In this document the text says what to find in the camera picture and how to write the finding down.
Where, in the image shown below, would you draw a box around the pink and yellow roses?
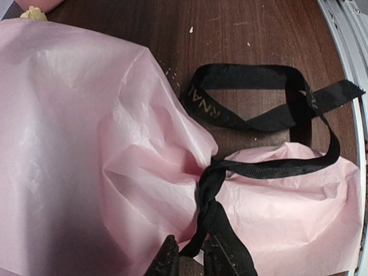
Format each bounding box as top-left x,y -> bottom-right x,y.
20,6 -> 47,21

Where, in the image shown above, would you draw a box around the pink wrapping paper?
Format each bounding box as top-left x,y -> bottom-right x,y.
1,19 -> 363,275

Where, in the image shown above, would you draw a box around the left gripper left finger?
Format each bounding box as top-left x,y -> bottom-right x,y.
145,235 -> 179,276

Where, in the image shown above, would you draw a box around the black printed ribbon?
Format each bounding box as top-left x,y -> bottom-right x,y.
180,64 -> 363,275

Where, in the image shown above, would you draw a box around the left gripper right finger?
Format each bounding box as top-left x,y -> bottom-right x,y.
204,235 -> 230,276

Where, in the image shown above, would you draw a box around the aluminium front rail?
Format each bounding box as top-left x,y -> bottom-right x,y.
316,0 -> 368,254

